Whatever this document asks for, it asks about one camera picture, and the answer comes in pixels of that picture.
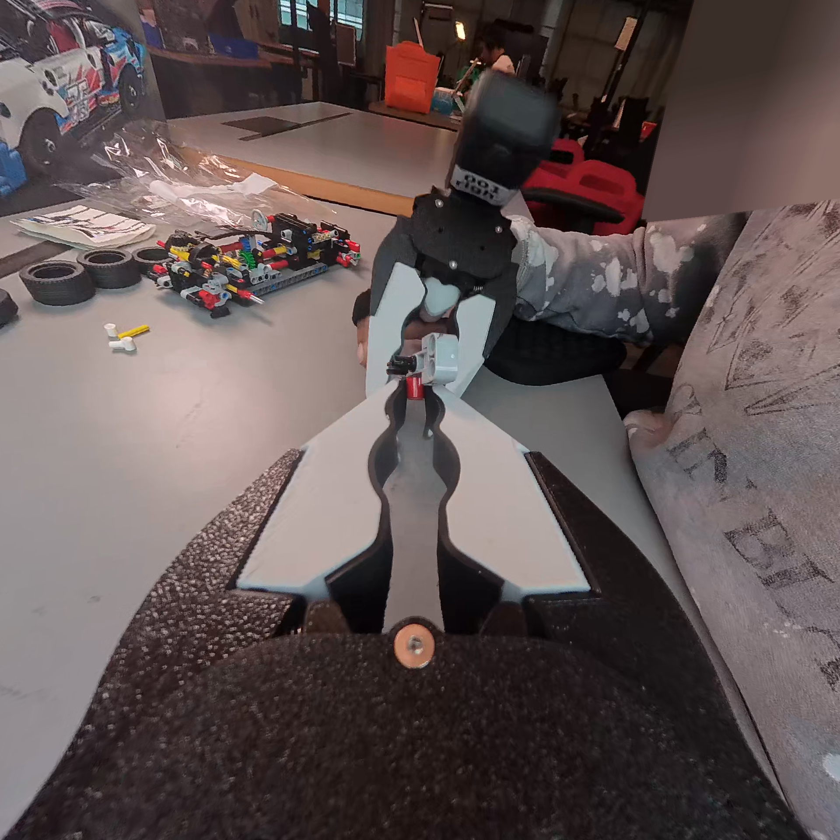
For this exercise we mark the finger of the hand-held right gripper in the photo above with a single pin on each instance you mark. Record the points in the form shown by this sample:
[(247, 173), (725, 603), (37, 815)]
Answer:
[(476, 328), (387, 315)]

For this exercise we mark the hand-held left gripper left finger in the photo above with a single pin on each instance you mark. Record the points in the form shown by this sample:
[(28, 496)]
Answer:
[(315, 525)]

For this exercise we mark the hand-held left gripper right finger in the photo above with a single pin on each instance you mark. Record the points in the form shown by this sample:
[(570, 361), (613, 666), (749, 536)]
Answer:
[(512, 525)]

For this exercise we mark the light grey connector brick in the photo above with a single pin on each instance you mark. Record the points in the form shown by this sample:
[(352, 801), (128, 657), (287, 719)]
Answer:
[(443, 364)]

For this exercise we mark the black connector pin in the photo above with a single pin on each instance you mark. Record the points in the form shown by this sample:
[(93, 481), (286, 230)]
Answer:
[(400, 364)]

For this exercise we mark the red axle pin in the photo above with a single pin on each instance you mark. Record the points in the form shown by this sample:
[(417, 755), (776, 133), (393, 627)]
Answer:
[(415, 388)]

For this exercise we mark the yellow toy axle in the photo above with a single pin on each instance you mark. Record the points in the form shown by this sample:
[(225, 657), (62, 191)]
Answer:
[(134, 331)]

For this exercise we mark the person's right forearm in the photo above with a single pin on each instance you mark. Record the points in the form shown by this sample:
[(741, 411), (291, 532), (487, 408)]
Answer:
[(590, 282)]

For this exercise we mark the grey desk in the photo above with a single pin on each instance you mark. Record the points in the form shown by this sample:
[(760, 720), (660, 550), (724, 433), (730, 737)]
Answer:
[(164, 426)]

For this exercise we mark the person's right hand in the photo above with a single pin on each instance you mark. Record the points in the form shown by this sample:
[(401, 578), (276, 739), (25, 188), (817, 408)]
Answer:
[(361, 348)]

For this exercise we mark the brick-built toy car chassis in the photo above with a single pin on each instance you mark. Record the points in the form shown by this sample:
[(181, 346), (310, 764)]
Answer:
[(282, 262)]

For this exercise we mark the grey table with wooden edge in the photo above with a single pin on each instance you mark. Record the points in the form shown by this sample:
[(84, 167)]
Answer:
[(367, 144)]

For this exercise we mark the red plastic tote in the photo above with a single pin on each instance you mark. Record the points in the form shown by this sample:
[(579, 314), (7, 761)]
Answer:
[(604, 184), (565, 152)]

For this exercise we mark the orange bin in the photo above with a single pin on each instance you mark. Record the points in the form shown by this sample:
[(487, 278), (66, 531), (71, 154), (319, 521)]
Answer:
[(410, 79)]

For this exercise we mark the clear plastic bag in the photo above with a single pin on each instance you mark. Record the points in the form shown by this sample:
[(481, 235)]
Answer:
[(197, 184)]

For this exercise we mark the paned window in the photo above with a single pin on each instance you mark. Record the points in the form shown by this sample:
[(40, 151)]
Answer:
[(348, 13)]

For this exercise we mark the black toy tire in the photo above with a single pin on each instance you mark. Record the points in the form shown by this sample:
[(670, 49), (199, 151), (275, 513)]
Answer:
[(92, 275), (33, 292), (6, 308), (141, 266)]

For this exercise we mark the long white connector piece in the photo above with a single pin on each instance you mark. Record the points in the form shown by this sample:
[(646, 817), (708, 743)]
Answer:
[(126, 346)]

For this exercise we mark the blue storage bins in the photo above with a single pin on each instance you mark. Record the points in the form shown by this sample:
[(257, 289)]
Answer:
[(233, 46)]

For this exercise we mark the wooden workbench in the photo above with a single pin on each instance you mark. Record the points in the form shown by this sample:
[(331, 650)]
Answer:
[(197, 59)]

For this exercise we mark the sticker sheet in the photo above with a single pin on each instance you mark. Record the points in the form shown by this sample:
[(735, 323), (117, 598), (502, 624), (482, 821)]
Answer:
[(79, 226)]

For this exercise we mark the black toy car box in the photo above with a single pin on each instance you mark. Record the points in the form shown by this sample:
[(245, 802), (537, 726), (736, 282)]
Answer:
[(65, 65)]

